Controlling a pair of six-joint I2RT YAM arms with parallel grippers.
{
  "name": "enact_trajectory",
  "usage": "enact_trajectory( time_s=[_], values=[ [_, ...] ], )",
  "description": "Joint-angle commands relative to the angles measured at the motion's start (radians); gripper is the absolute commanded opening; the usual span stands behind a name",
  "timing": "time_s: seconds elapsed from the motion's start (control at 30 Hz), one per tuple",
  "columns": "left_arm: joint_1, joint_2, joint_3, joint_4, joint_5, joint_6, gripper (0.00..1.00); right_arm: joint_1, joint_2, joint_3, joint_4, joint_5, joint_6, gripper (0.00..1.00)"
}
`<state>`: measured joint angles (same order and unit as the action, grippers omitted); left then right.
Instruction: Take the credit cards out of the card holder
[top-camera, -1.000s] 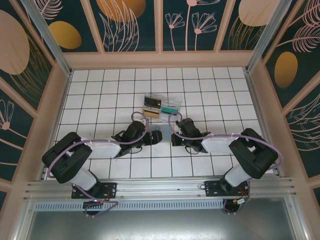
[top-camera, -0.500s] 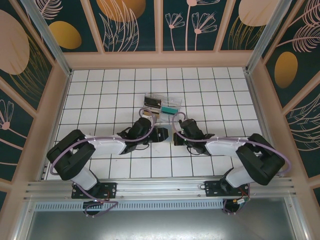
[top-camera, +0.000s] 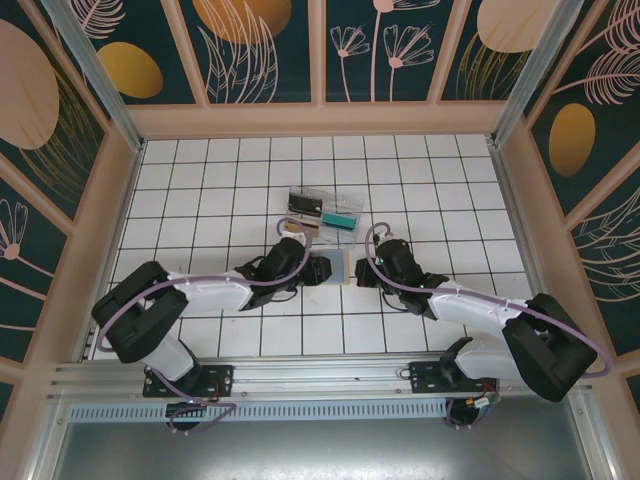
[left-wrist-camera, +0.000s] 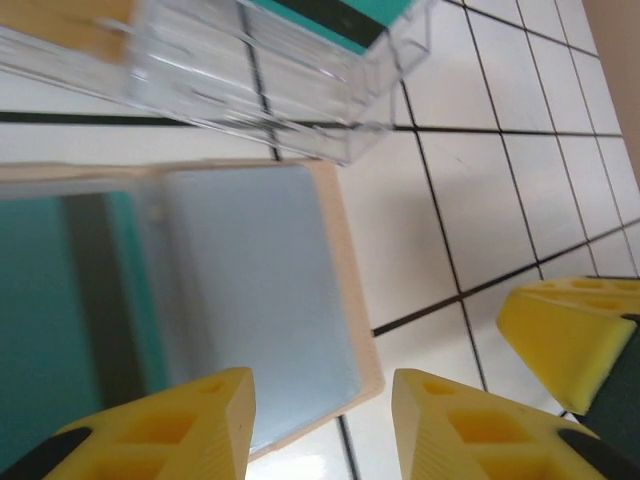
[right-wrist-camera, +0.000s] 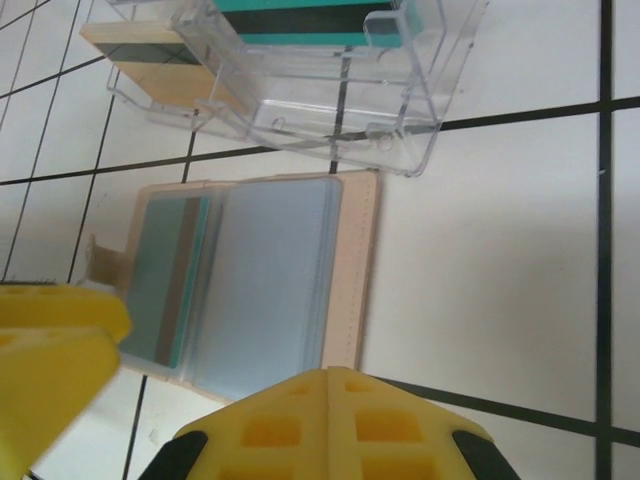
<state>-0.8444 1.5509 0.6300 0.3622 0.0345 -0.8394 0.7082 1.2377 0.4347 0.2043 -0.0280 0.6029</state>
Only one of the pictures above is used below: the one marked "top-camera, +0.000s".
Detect aluminium mounting rail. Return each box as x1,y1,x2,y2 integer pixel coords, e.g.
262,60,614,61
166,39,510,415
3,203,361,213
47,353,600,402

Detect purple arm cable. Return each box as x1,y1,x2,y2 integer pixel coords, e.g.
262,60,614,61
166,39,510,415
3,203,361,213
366,221,614,432
97,217,314,437

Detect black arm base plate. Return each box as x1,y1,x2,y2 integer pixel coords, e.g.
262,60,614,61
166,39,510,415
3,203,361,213
408,359,501,397
142,363,236,399

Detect slotted grey cable duct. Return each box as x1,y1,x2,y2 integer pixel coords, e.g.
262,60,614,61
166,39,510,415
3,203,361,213
64,399,452,424

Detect grey metal panel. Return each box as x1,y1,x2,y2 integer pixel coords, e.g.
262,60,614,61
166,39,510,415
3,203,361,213
29,393,617,480

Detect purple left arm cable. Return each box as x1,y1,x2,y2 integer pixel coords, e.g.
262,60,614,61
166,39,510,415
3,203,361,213
97,217,314,437

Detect clear acrylic organizer tray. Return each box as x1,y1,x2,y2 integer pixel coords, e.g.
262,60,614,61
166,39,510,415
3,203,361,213
283,184,366,252

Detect aluminium side rail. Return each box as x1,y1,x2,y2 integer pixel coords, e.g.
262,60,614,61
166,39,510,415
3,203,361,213
486,133,569,358
74,141,148,363

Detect aluminium corner post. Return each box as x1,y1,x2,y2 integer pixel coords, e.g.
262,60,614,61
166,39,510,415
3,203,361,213
491,0,587,147
39,0,147,154

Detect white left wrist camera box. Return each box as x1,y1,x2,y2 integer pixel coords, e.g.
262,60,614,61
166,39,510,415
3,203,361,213
280,221,307,245

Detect gold card stack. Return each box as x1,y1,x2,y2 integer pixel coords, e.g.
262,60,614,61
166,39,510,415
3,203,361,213
284,219,322,239

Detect black card stack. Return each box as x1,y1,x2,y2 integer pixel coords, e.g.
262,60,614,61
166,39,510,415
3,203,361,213
288,193,324,218

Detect teal card stack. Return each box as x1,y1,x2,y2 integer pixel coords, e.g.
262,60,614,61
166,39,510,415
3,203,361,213
321,211,361,232

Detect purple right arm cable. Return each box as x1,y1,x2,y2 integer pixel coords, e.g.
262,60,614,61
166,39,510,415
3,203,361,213
366,221,614,432

